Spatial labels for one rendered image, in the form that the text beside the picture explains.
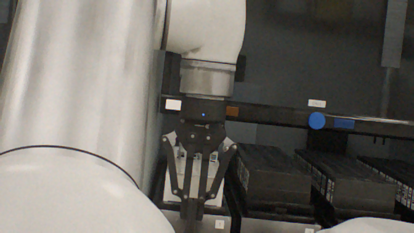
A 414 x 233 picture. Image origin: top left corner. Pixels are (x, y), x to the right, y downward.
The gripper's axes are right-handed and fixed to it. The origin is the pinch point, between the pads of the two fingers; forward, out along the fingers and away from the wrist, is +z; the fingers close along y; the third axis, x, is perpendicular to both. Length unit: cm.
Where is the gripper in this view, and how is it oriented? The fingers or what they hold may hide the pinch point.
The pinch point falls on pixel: (190, 219)
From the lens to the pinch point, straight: 138.8
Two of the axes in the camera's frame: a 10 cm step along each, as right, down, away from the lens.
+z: -1.1, 9.9, 0.5
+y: -9.9, -1.1, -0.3
